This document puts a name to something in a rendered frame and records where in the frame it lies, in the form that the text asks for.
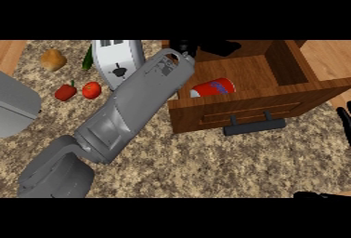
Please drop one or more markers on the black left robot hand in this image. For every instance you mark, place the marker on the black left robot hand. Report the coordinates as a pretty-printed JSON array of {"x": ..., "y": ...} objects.
[{"x": 219, "y": 46}]

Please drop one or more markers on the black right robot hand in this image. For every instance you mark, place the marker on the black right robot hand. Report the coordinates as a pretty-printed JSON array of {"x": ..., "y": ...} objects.
[{"x": 345, "y": 124}]

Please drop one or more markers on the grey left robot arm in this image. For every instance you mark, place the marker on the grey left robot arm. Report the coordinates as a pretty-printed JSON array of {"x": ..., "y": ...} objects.
[{"x": 137, "y": 99}]

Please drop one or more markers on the brown wooden drawer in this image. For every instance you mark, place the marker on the brown wooden drawer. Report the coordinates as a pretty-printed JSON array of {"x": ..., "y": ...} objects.
[
  {"x": 247, "y": 68},
  {"x": 214, "y": 116}
]

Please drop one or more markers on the red soda can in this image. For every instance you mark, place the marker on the red soda can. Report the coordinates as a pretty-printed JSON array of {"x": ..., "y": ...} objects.
[{"x": 214, "y": 87}]

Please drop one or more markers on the brown wooden drawer front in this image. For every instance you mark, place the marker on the brown wooden drawer front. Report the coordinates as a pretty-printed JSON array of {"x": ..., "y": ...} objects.
[{"x": 214, "y": 116}]

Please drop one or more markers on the white toaster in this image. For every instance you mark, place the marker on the white toaster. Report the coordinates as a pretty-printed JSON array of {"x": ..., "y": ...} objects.
[{"x": 114, "y": 59}]

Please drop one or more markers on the green cucumber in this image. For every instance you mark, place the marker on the green cucumber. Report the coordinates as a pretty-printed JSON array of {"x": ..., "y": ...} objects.
[{"x": 87, "y": 60}]

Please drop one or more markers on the red tomato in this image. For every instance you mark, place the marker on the red tomato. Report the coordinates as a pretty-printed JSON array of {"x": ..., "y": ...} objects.
[{"x": 92, "y": 90}]

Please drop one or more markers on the brown potato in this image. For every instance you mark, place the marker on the brown potato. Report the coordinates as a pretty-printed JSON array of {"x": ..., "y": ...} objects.
[{"x": 53, "y": 60}]

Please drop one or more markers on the red bell pepper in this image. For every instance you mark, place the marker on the red bell pepper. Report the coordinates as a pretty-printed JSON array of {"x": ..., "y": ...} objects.
[{"x": 65, "y": 92}]

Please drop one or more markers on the grey rounded appliance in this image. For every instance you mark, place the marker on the grey rounded appliance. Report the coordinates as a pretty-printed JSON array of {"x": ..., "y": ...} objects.
[{"x": 15, "y": 105}]

